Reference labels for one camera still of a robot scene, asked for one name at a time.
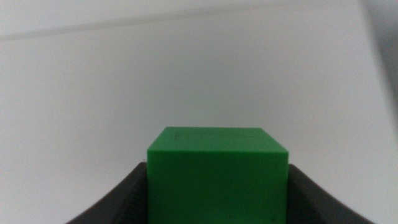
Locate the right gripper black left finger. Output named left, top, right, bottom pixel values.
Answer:
left=65, top=161, right=149, bottom=224

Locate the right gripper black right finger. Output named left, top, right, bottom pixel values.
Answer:
left=287, top=164, right=376, bottom=224

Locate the green cube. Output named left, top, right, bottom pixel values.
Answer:
left=146, top=126, right=289, bottom=224

